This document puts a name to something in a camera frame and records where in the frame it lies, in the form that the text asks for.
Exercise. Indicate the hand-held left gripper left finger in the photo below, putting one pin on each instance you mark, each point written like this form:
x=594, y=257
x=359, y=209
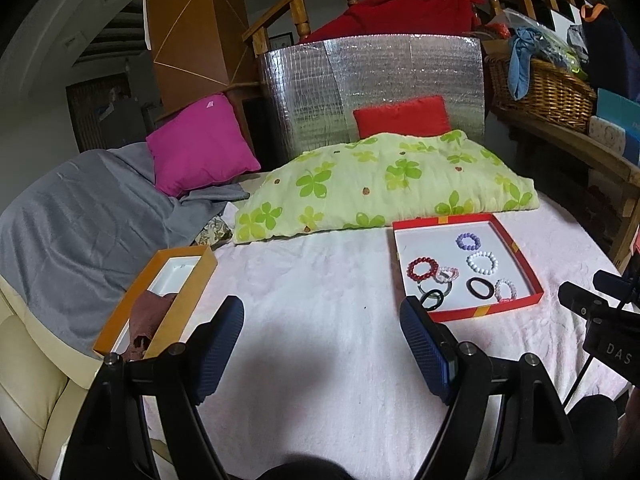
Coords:
x=220, y=355

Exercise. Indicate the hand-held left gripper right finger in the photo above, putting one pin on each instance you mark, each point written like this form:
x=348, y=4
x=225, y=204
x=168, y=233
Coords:
x=422, y=350

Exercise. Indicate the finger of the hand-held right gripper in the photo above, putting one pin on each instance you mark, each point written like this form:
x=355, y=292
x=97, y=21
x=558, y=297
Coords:
x=612, y=282
x=575, y=295

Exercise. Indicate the red shallow box tray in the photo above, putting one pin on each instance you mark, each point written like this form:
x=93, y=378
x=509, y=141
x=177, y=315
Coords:
x=430, y=240

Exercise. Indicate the orange long box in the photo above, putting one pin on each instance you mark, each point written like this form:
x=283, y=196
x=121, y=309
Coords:
x=180, y=310

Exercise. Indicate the silver open bangle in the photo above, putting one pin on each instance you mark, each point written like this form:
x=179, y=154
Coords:
x=420, y=286

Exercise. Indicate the maroon cloth pouch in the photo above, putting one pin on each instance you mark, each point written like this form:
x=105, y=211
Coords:
x=147, y=315

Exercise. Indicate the person's dark-clothed leg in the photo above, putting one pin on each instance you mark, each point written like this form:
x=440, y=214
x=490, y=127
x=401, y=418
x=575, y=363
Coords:
x=597, y=435

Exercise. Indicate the white fleece blanket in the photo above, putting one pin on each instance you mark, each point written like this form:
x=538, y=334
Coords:
x=325, y=310

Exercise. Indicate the floral patterned cloth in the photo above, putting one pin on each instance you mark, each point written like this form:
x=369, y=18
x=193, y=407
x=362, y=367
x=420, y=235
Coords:
x=215, y=232

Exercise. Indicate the wooden shelf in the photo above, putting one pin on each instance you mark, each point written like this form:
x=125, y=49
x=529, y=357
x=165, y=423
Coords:
x=565, y=142

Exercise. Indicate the white patterned box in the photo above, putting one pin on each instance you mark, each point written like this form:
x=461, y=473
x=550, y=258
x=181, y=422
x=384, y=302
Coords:
x=607, y=132

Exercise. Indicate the green clover print pillow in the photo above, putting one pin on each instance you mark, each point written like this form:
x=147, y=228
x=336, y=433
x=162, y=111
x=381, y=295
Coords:
x=375, y=185

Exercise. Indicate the blue cardboard box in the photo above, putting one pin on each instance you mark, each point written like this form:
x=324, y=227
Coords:
x=620, y=107

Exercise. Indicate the cream leather sofa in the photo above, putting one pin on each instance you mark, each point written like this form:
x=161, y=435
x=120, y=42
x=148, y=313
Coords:
x=30, y=385

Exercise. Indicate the grey blanket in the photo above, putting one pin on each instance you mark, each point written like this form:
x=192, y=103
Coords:
x=75, y=220

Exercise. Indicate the wicker basket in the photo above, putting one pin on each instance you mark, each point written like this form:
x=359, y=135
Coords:
x=545, y=95

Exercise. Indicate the magenta pillow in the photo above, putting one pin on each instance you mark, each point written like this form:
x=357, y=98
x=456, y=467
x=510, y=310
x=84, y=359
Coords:
x=200, y=145

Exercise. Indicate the yellow-green plastic bag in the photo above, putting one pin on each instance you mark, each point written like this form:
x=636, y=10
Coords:
x=567, y=57

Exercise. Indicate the blue cloth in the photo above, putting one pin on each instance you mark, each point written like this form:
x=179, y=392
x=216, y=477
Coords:
x=520, y=70

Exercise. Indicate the navy bag with orange trim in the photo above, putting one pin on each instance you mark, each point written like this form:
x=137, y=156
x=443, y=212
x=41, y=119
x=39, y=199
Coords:
x=607, y=50

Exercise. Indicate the small red cushion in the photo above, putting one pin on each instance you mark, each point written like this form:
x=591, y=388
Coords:
x=400, y=117

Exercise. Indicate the silver foil insulation sheet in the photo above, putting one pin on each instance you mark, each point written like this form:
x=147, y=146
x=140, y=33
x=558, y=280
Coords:
x=310, y=100

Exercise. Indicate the dark woven screen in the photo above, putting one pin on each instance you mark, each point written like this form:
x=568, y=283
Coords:
x=100, y=110

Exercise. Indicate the brown wooden cabinet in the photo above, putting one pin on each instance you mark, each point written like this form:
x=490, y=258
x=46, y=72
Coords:
x=190, y=35

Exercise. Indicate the red blanket on railing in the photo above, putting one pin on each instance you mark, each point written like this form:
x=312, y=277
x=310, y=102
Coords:
x=410, y=10

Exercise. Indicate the wooden stair railing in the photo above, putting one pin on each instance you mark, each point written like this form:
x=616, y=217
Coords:
x=298, y=12

